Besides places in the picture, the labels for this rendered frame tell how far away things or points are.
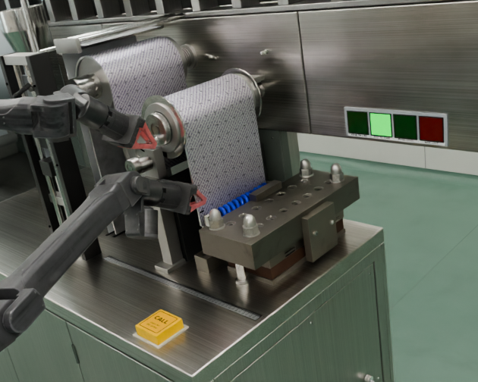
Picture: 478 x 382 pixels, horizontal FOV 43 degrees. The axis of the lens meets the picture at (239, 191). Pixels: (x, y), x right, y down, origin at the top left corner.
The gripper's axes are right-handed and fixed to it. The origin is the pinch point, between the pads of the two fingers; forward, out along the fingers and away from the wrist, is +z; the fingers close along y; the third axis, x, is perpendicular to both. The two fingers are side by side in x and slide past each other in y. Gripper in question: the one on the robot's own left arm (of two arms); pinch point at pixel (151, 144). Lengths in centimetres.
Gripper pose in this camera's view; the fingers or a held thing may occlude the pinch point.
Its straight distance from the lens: 135.2
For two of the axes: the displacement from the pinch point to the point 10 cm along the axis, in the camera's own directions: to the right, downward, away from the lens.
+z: 6.2, 3.3, 7.1
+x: 3.3, -9.3, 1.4
